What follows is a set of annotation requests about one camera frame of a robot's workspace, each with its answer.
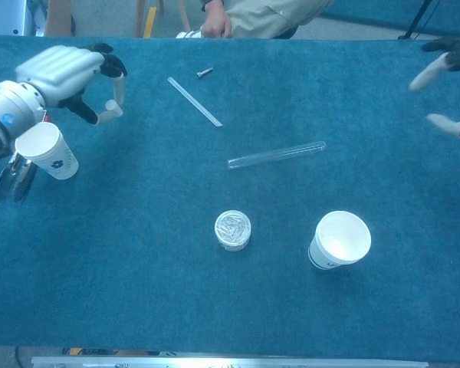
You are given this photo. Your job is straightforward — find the clear glass test tube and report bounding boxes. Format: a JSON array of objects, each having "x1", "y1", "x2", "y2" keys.
[{"x1": 227, "y1": 140, "x2": 327, "y2": 171}]

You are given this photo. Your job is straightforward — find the paper cup with blue flower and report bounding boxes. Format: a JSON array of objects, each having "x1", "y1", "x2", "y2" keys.
[{"x1": 14, "y1": 122, "x2": 80, "y2": 180}]

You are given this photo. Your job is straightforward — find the aluminium frame rail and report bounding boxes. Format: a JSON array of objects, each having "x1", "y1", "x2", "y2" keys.
[{"x1": 31, "y1": 355, "x2": 429, "y2": 368}]

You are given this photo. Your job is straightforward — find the bystander's bare hand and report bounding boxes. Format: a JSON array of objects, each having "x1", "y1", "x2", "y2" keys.
[{"x1": 200, "y1": 7, "x2": 233, "y2": 39}]

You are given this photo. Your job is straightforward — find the brown cardboard box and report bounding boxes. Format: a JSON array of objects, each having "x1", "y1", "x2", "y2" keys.
[{"x1": 44, "y1": 0, "x2": 76, "y2": 38}]

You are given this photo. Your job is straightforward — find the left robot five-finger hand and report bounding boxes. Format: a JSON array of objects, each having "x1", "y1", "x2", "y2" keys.
[{"x1": 15, "y1": 42, "x2": 128, "y2": 126}]

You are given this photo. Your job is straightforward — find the clear thin glass rod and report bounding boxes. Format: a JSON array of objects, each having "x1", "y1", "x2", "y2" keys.
[{"x1": 167, "y1": 76, "x2": 224, "y2": 128}]

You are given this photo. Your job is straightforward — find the teal table cloth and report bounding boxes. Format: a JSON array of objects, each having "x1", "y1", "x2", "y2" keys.
[{"x1": 0, "y1": 33, "x2": 460, "y2": 363}]

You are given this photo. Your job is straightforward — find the person in beige clothes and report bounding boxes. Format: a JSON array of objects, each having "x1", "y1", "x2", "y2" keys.
[{"x1": 205, "y1": 0, "x2": 337, "y2": 39}]

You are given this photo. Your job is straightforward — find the black tripod stand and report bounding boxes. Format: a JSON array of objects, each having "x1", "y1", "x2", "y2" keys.
[{"x1": 397, "y1": 0, "x2": 434, "y2": 40}]

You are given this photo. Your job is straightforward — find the round clear box of clips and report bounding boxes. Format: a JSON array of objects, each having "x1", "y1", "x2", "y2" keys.
[{"x1": 214, "y1": 209, "x2": 251, "y2": 253}]

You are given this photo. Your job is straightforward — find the red-handled metal tongs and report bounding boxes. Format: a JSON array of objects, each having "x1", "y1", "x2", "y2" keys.
[{"x1": 0, "y1": 151, "x2": 38, "y2": 204}]

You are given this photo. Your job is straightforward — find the paper cup with dark stripe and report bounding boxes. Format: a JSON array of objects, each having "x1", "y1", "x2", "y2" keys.
[{"x1": 308, "y1": 210, "x2": 372, "y2": 271}]

